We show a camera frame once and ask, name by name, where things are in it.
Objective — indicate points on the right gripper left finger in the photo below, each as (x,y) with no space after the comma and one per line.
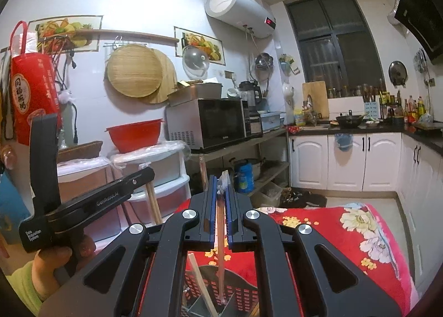
(141,273)

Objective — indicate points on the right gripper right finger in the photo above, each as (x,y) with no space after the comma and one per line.
(299,272)

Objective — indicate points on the chopstick pair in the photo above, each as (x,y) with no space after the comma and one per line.
(222,186)
(152,200)
(202,286)

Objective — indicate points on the dark kitchen window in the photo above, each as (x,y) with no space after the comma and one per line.
(335,44)

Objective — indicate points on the left hand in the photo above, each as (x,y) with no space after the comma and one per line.
(48,260)

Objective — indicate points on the red floral tablecloth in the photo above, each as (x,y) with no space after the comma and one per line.
(390,273)

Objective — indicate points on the olive perforated utensil holder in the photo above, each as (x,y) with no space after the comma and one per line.
(239,298)

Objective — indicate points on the red plastic basin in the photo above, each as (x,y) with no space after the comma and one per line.
(134,136)

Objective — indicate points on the white drawer tower right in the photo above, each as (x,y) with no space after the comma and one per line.
(167,160)

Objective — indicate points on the blue canister on shelf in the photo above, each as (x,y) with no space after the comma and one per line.
(243,176)

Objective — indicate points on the white base cabinets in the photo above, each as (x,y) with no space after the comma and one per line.
(403,163)

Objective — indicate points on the red hanging shopping bag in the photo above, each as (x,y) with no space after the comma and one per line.
(33,87)

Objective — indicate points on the black wok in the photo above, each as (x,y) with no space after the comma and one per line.
(350,120)

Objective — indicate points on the round bamboo tray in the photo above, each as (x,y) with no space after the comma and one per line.
(142,73)

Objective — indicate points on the silver microwave oven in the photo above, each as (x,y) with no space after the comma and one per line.
(206,124)

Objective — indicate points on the wooden cutting board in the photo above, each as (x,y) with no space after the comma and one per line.
(318,92)

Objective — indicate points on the white water heater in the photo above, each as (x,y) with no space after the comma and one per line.
(247,15)

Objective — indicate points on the black range hood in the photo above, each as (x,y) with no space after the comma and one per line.
(423,20)

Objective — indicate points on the glass pot lid on wall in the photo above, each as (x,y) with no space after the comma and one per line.
(195,61)

